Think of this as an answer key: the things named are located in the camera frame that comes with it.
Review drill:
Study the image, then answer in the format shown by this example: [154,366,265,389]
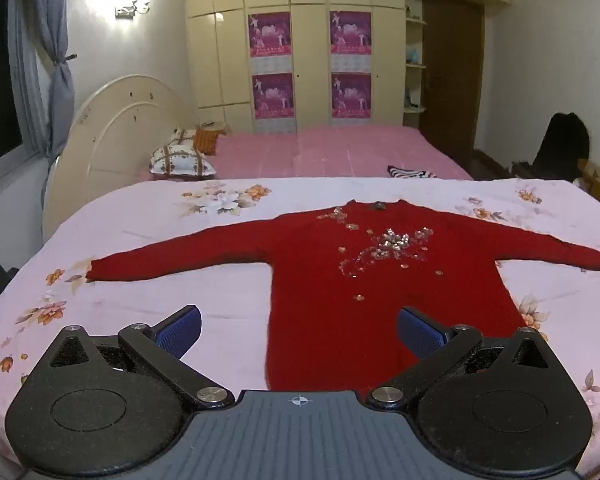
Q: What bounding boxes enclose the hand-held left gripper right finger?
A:
[366,306,557,410]

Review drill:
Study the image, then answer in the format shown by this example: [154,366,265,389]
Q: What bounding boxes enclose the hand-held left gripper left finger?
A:
[44,304,235,410]

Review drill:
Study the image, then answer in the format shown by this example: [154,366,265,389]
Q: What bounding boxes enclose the red sequined sweater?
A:
[86,199,600,392]

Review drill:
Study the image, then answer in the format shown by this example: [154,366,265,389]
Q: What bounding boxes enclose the floral white bedsheet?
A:
[0,176,600,479]

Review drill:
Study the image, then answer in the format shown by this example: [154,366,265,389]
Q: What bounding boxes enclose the black white striped cloth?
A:
[386,164,437,180]

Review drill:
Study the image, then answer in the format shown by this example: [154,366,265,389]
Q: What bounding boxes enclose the patterned white brown pillow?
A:
[150,127,218,179]

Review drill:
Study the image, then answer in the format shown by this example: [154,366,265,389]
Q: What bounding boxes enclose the orange pillow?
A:
[192,122,229,156]

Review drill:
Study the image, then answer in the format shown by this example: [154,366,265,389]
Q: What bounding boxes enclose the pink bedsheet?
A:
[135,125,476,183]

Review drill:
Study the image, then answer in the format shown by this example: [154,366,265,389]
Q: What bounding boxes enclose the cream rounded headboard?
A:
[42,74,201,241]

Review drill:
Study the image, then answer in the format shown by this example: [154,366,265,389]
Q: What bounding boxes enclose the black bag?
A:
[512,112,591,181]

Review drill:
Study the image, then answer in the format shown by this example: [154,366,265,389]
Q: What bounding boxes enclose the brown wooden door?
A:
[421,0,485,162]

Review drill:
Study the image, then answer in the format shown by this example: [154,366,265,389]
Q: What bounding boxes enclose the grey blue curtain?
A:
[22,0,77,159]

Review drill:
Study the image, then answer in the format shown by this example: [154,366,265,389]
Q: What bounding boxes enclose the cream corner shelf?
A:
[403,0,429,129]

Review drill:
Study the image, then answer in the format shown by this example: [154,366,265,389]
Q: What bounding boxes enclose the window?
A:
[0,0,49,196]

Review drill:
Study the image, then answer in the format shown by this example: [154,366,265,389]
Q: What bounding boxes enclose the purple wall poster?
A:
[331,72,373,127]
[329,10,373,74]
[248,11,293,75]
[251,73,296,134]

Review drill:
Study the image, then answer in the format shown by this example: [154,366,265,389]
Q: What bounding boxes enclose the wall lamp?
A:
[114,0,154,22]

